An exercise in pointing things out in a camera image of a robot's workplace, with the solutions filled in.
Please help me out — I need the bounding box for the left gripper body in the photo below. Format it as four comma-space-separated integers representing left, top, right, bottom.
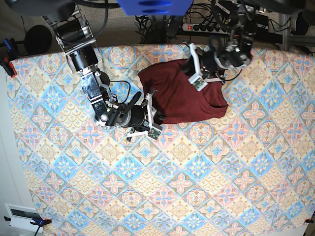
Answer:
182, 43, 226, 84

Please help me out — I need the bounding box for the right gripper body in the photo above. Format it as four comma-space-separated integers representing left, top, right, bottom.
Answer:
97, 89, 165, 141

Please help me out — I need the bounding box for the dark red t-shirt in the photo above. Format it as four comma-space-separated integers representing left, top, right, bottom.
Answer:
138, 59, 228, 124

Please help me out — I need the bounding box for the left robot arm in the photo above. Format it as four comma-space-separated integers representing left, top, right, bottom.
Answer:
182, 0, 257, 91

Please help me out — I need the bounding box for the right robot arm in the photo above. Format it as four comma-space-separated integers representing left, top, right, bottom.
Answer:
5, 0, 164, 141

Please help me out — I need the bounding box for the white power strip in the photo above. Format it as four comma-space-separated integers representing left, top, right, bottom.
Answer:
182, 23, 226, 34

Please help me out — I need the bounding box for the patterned tablecloth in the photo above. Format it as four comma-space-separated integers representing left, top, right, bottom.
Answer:
6, 48, 315, 236

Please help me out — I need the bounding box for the black round stool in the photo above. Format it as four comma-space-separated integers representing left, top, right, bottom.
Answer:
24, 25, 52, 56

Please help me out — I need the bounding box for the lower left table clamp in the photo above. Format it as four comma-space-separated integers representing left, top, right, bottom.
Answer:
4, 216, 52, 236

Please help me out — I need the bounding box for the table clamp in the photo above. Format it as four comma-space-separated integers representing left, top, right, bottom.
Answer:
0, 38, 17, 78
304, 219, 314, 224
4, 216, 52, 236

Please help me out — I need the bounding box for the upper left table clamp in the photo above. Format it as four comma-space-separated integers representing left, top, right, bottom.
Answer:
0, 38, 17, 78

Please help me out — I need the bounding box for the lower right table clamp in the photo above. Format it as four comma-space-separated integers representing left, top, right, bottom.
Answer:
304, 219, 314, 224

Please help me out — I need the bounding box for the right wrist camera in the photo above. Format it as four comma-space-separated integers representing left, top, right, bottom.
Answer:
148, 127, 162, 140

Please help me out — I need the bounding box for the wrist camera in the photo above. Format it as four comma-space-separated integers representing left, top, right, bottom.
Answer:
148, 127, 162, 140
189, 73, 208, 91

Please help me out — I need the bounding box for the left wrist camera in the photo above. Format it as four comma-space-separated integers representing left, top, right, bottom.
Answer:
189, 73, 208, 91

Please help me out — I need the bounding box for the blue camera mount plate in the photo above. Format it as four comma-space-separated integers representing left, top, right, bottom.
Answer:
117, 0, 193, 16

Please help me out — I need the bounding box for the white wall outlet box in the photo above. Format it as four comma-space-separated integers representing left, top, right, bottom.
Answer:
5, 204, 40, 233

